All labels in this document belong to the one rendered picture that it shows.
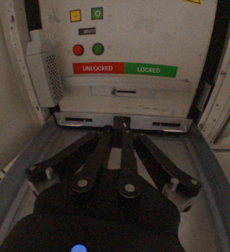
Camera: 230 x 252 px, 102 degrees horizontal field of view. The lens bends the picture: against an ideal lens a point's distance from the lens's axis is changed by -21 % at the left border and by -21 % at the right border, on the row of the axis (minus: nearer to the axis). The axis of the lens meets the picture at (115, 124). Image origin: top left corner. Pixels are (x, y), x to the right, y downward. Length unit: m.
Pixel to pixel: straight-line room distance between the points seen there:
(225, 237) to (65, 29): 0.67
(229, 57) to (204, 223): 0.43
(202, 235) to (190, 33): 0.50
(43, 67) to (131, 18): 0.25
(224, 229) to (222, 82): 0.39
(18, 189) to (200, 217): 0.48
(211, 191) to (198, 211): 0.08
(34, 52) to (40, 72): 0.05
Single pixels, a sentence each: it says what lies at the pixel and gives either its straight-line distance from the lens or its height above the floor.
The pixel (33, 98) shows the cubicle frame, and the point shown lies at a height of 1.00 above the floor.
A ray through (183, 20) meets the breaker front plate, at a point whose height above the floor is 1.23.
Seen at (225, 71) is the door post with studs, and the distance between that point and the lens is 0.43.
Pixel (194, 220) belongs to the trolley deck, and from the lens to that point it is 0.36.
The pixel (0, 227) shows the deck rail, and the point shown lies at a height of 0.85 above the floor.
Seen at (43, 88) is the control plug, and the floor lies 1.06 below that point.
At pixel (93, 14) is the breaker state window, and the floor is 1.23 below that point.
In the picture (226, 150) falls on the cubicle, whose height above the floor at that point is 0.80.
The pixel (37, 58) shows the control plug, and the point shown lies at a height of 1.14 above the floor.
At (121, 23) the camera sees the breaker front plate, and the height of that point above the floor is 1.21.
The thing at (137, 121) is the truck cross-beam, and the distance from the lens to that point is 0.44.
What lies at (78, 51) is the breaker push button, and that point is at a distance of 0.39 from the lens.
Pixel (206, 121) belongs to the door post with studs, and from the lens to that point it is 0.49.
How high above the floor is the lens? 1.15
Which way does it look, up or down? 37 degrees down
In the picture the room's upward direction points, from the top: straight up
